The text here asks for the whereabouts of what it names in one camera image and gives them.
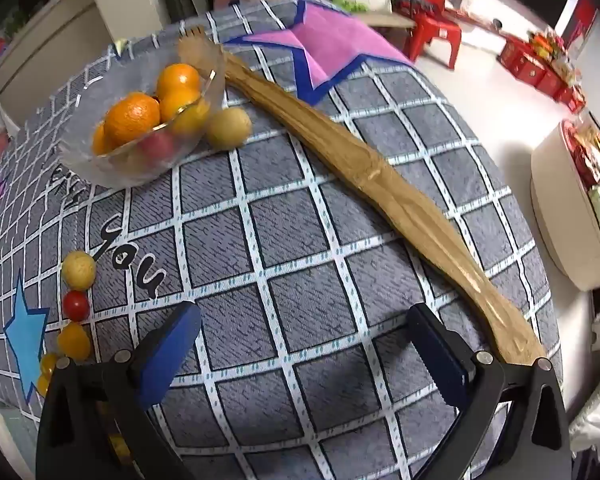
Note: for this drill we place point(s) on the orange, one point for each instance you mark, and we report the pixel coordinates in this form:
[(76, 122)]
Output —
[(98, 141), (179, 79), (177, 105), (131, 116)]

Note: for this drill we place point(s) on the red cherry tomato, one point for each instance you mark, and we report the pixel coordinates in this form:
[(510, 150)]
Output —
[(75, 305), (157, 146)]

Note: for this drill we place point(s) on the yellow-green round fruit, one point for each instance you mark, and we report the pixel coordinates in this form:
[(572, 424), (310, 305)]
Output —
[(228, 127)]

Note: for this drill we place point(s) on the red plastic chair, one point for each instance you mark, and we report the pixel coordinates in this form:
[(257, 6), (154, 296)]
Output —
[(432, 20)]

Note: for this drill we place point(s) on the brown longan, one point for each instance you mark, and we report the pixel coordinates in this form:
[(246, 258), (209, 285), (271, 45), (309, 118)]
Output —
[(78, 271)]

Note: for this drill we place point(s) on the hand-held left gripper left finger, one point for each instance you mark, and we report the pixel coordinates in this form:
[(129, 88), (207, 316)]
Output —
[(172, 340)]

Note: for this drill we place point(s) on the white plastic bag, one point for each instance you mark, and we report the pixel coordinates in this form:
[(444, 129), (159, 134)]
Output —
[(597, 425)]

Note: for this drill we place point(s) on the red and white board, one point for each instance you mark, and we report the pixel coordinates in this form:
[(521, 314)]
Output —
[(582, 17)]

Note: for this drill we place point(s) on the round beige table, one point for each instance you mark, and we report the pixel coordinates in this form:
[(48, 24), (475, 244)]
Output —
[(562, 210)]

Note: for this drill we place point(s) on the red gift box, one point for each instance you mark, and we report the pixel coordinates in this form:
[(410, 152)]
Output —
[(516, 55), (547, 80)]

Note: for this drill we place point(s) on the long wooden back scratcher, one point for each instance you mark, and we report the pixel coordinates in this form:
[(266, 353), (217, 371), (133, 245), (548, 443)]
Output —
[(380, 180)]

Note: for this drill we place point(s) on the clear glass bowl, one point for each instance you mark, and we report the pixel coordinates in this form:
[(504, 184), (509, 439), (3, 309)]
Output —
[(87, 160)]

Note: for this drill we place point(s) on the white cabinet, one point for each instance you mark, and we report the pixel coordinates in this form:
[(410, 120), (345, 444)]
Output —
[(40, 35)]

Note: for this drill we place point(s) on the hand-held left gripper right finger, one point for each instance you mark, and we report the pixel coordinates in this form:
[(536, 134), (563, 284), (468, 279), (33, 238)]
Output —
[(437, 355)]

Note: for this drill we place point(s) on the grey checked star printed blanket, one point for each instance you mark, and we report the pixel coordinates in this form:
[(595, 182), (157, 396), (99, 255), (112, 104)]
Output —
[(305, 240)]

